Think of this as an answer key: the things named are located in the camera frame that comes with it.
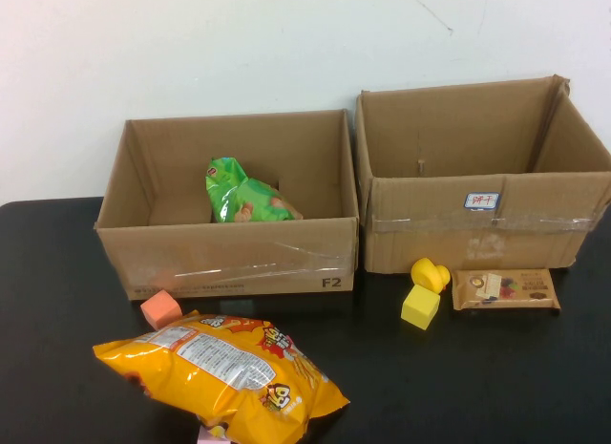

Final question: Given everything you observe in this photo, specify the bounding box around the orange chips bag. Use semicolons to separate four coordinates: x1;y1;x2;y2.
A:
92;309;351;444

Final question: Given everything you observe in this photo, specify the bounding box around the brown biscuit packet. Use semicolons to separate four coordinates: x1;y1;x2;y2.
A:
451;268;561;312

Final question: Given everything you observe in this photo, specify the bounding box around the green snack bag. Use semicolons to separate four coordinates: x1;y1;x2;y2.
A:
204;156;305;224

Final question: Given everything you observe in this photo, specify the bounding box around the cardboard box with F2 print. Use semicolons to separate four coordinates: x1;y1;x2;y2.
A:
94;108;360;302

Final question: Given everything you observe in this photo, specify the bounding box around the cardboard box with white label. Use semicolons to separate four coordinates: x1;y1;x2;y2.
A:
353;74;611;274

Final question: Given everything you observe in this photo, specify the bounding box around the yellow rubber duck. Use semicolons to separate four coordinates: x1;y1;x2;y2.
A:
411;257;452;295

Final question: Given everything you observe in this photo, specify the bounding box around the yellow foam cube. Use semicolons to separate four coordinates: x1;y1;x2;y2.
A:
400;284;441;331

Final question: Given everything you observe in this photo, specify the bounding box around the orange foam cube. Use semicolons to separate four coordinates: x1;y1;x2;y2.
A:
139;288;183;330

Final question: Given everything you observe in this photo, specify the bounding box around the white handwritten label sticker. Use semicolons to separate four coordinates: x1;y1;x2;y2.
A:
464;191;501;210

